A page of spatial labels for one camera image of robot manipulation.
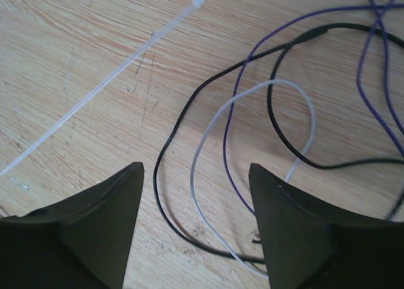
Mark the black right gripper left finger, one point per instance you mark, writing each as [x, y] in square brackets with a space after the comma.
[83, 241]

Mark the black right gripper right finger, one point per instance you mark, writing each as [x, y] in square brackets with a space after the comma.
[309, 243]

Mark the white zip tie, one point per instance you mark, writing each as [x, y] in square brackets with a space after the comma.
[194, 4]

